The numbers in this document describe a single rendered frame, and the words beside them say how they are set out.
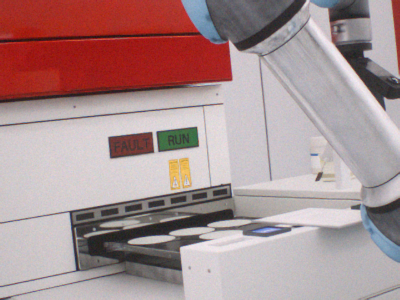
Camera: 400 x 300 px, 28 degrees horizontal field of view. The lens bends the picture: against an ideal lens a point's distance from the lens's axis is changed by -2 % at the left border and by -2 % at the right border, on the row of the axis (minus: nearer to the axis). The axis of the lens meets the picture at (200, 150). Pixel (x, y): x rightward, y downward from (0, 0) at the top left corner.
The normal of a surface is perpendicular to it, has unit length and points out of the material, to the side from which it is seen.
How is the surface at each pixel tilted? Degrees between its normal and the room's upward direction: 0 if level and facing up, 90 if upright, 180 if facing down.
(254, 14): 113
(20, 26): 90
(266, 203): 90
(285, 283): 90
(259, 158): 90
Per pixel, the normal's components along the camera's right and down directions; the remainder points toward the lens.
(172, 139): 0.61, -0.02
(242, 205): -0.79, 0.11
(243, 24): -0.33, 0.58
